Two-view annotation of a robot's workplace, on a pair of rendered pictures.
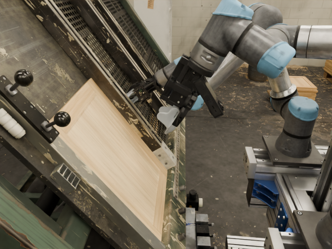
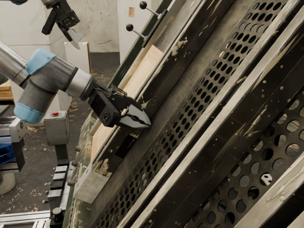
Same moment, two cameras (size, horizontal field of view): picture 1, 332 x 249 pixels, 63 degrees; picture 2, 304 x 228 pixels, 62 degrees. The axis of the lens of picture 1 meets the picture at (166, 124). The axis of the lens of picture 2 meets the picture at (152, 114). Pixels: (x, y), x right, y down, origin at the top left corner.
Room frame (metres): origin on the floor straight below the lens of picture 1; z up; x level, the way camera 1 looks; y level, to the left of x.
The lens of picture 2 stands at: (1.85, 0.06, 1.53)
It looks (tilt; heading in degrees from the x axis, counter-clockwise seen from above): 23 degrees down; 167
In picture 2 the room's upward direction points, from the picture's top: straight up
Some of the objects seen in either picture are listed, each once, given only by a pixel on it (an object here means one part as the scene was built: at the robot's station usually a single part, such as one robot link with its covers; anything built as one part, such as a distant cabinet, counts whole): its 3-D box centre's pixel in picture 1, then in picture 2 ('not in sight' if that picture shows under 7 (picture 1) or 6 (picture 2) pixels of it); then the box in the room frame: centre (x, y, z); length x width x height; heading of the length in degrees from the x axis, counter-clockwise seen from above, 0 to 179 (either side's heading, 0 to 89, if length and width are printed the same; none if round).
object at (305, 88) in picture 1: (289, 93); not in sight; (3.82, -1.86, 0.20); 0.61 x 0.53 x 0.40; 174
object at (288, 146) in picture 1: (295, 139); not in sight; (1.04, -0.58, 1.09); 0.15 x 0.15 x 0.10
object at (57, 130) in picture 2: not in sight; (57, 128); (0.38, -0.19, 0.84); 0.12 x 0.12 x 0.18; 87
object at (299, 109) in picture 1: (300, 114); not in sight; (1.04, -0.58, 1.20); 0.13 x 0.12 x 0.14; 2
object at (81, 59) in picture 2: not in sight; (76, 59); (-4.36, -0.32, 0.36); 0.58 x 0.45 x 0.72; 84
